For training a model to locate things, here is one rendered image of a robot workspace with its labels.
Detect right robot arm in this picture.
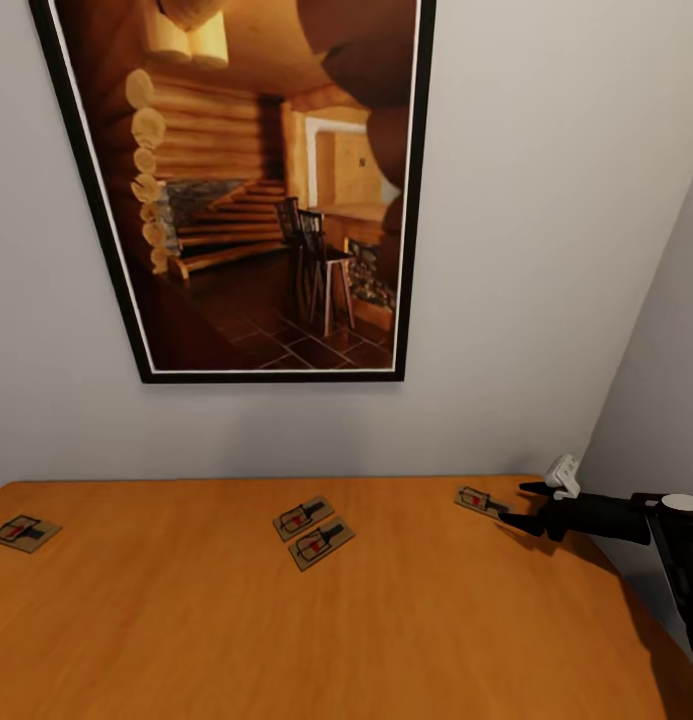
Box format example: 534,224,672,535
498,454,693,652

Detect mousetrap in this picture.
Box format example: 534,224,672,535
454,485,515,521
0,514,62,554
273,495,335,543
288,515,355,572

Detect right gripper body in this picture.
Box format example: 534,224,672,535
540,491,614,542

